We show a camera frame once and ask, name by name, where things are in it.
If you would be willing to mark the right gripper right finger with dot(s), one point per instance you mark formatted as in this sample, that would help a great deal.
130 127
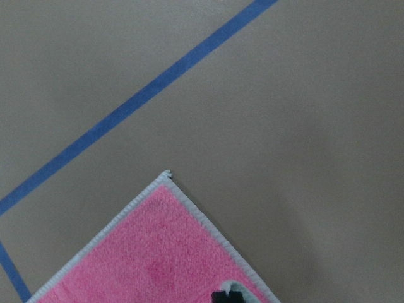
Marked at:
235 297

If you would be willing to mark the pink and blue towel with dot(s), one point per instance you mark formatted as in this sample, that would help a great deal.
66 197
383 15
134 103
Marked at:
159 248

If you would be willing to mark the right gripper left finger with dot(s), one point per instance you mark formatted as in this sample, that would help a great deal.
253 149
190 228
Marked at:
219 297

